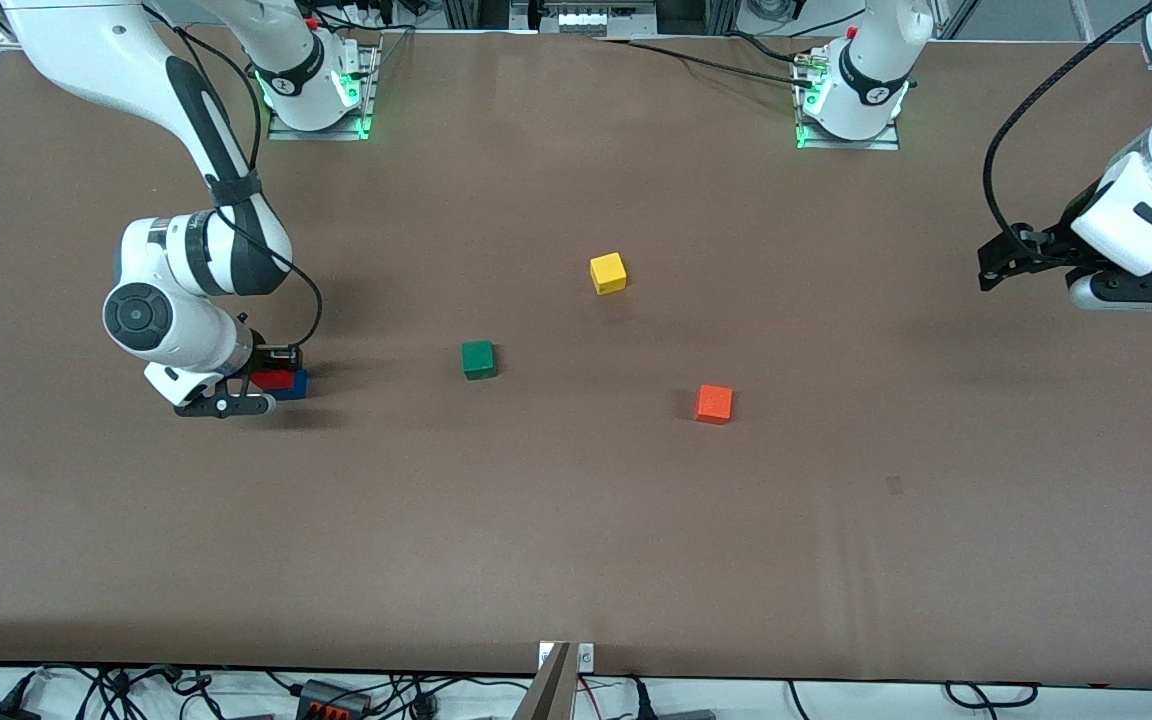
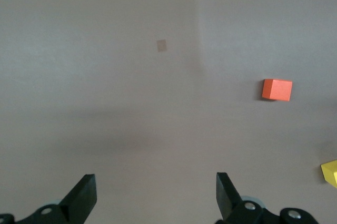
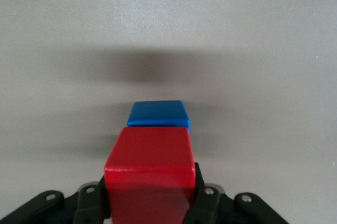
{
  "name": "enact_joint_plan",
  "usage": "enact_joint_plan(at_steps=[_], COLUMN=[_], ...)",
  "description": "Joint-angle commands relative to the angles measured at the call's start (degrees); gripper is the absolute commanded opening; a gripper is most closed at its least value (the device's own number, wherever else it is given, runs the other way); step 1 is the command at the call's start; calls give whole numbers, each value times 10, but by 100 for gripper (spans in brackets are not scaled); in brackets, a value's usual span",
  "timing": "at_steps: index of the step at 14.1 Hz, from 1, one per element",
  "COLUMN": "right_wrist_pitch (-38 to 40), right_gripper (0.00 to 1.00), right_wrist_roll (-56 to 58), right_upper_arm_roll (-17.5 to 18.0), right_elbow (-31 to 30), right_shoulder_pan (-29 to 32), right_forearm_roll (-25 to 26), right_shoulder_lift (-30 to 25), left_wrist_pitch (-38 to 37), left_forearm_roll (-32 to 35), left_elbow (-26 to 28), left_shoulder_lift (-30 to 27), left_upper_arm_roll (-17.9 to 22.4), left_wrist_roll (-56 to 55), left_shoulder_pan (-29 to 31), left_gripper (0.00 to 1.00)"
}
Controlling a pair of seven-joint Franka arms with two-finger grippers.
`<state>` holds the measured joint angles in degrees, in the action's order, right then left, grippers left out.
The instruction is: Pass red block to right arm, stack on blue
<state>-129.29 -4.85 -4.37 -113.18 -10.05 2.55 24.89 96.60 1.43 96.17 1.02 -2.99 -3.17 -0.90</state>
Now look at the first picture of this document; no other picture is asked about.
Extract orange wooden block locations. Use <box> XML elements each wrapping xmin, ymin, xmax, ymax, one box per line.
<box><xmin>694</xmin><ymin>384</ymin><xmax>735</xmax><ymax>425</ymax></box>

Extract yellow wooden block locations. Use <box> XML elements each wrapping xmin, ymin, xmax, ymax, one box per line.
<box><xmin>590</xmin><ymin>252</ymin><xmax>628</xmax><ymax>296</ymax></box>

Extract black box orange connectors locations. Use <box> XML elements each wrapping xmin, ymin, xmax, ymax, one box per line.
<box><xmin>296</xmin><ymin>679</ymin><xmax>373</xmax><ymax>720</ymax></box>

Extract grey equipment with connectors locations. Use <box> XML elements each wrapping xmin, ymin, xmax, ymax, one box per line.
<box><xmin>511</xmin><ymin>0</ymin><xmax>657</xmax><ymax>39</ymax></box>

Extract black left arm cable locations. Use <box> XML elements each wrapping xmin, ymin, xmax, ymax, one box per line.
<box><xmin>982</xmin><ymin>0</ymin><xmax>1152</xmax><ymax>247</ymax></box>

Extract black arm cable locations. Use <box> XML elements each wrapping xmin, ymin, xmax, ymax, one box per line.
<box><xmin>982</xmin><ymin>0</ymin><xmax>1152</xmax><ymax>247</ymax></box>
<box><xmin>151</xmin><ymin>0</ymin><xmax>325</xmax><ymax>351</ymax></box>

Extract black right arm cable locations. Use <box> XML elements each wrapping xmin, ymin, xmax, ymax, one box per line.
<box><xmin>151</xmin><ymin>0</ymin><xmax>325</xmax><ymax>351</ymax></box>

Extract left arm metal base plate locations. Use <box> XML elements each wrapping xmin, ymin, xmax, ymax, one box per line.
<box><xmin>796</xmin><ymin>55</ymin><xmax>902</xmax><ymax>151</ymax></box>

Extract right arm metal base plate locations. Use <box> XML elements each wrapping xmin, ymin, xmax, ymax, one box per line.
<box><xmin>268</xmin><ymin>40</ymin><xmax>379</xmax><ymax>141</ymax></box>

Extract black cable tangle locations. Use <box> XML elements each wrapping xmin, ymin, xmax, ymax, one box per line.
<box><xmin>0</xmin><ymin>662</ymin><xmax>297</xmax><ymax>720</ymax></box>

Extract black cable on table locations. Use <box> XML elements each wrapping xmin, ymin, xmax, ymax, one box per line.
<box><xmin>596</xmin><ymin>38</ymin><xmax>817</xmax><ymax>89</ymax></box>

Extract white bracket plate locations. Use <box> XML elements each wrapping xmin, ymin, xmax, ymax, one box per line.
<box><xmin>538</xmin><ymin>642</ymin><xmax>597</xmax><ymax>671</ymax></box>

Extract grey metal post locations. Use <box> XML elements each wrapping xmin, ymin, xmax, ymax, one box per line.
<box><xmin>514</xmin><ymin>641</ymin><xmax>575</xmax><ymax>720</ymax></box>

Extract black looped cable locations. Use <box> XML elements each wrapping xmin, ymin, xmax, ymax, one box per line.
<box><xmin>944</xmin><ymin>681</ymin><xmax>1039</xmax><ymax>709</ymax></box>

